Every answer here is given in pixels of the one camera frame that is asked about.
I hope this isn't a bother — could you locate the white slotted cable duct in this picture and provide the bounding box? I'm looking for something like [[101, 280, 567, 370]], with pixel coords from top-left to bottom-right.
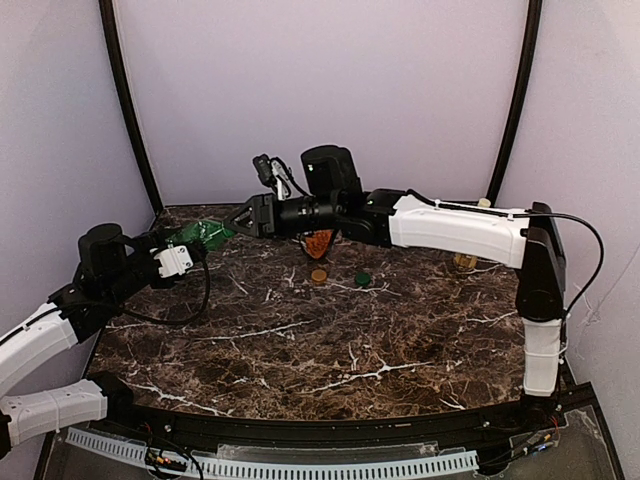
[[66, 428, 479, 479]]

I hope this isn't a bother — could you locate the black frame post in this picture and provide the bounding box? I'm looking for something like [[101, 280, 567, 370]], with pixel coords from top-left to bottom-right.
[[98, 0, 164, 216], [485, 0, 543, 206]]

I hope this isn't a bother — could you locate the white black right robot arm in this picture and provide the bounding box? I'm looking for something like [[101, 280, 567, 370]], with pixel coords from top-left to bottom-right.
[[223, 145, 566, 397]]

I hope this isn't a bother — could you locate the beige label tea bottle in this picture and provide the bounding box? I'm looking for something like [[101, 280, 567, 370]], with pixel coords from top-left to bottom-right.
[[454, 253, 478, 270]]

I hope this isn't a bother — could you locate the dark green bottle cap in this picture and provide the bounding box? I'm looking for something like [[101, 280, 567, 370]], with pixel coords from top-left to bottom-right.
[[354, 271, 372, 288]]

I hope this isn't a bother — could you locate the orange juice bottle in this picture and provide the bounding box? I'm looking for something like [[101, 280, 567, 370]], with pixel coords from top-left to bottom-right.
[[303, 230, 336, 260]]

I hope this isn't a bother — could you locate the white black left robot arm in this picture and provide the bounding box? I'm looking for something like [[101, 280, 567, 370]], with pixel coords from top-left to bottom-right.
[[1, 223, 205, 454]]

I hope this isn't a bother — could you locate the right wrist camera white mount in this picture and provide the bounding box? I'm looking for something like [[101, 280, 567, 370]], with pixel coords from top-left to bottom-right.
[[252, 154, 294, 200]]

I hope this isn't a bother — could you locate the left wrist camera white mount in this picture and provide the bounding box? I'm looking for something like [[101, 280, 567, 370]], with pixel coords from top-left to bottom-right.
[[154, 245, 194, 278]]

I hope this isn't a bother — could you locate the orange bottle cap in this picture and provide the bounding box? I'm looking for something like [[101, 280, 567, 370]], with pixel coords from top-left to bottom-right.
[[311, 268, 328, 284]]

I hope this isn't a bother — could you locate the black right frame post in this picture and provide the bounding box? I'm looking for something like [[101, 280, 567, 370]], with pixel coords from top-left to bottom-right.
[[485, 0, 543, 206]]

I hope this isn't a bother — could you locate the black left frame post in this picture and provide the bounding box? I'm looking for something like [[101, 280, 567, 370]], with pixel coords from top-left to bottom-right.
[[98, 0, 164, 216]]

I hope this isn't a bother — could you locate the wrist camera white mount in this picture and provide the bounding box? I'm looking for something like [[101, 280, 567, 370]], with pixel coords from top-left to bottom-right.
[[252, 154, 294, 200], [154, 245, 194, 278]]

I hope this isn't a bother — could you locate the black front table rail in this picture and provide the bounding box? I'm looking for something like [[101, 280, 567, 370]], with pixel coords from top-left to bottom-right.
[[89, 384, 596, 456]]

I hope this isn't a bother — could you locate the green plastic soda bottle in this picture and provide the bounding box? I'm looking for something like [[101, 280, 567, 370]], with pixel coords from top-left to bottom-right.
[[167, 220, 236, 252]]

